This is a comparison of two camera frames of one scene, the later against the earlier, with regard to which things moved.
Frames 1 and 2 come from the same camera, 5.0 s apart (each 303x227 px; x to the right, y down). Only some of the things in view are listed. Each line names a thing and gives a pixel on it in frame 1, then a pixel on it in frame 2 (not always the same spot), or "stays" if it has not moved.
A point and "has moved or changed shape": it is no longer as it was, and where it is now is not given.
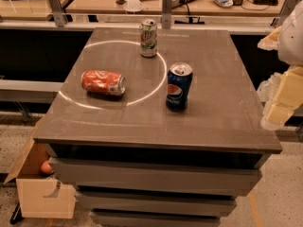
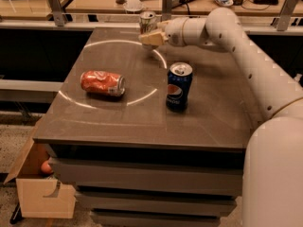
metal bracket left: [60, 18] stays
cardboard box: [41, 195] stays
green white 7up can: [149, 39] has moved or changed shape
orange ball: [46, 168] stays
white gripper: [293, 40] → [173, 31]
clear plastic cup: [133, 6] stays
